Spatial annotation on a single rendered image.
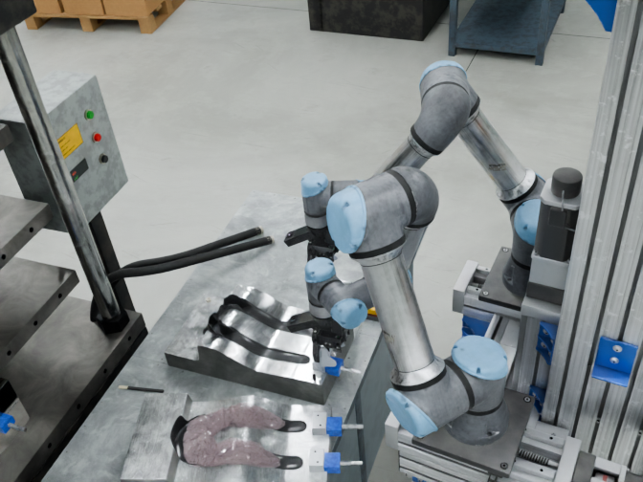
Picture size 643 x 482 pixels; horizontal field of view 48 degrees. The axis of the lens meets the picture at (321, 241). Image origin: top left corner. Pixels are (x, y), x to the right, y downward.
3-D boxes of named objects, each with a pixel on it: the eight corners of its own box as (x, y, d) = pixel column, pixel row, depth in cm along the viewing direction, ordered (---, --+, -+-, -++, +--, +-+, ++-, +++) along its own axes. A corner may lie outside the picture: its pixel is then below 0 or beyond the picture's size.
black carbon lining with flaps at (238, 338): (326, 333, 213) (323, 310, 207) (306, 374, 202) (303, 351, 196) (221, 309, 224) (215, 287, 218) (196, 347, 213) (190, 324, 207)
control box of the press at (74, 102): (197, 383, 314) (104, 75, 220) (162, 440, 293) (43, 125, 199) (153, 372, 321) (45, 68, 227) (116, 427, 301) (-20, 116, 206)
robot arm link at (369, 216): (481, 417, 150) (406, 168, 136) (423, 453, 145) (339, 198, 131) (448, 400, 161) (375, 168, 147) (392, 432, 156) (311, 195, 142)
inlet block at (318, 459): (363, 460, 184) (362, 448, 181) (363, 477, 181) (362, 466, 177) (311, 460, 186) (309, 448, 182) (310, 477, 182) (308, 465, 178)
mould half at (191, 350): (354, 339, 220) (351, 307, 211) (324, 405, 202) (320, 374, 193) (208, 306, 236) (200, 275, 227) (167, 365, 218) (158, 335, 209)
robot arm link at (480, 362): (517, 395, 158) (522, 354, 150) (468, 425, 153) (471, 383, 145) (479, 361, 166) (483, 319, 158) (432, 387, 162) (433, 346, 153)
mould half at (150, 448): (332, 417, 199) (329, 391, 192) (327, 505, 179) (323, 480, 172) (154, 417, 204) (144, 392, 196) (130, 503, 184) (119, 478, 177)
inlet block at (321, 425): (364, 425, 193) (363, 412, 189) (364, 441, 189) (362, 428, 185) (314, 425, 194) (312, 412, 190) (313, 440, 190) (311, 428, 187)
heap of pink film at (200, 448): (286, 414, 193) (283, 396, 188) (279, 473, 180) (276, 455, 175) (190, 414, 196) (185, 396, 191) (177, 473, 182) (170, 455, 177)
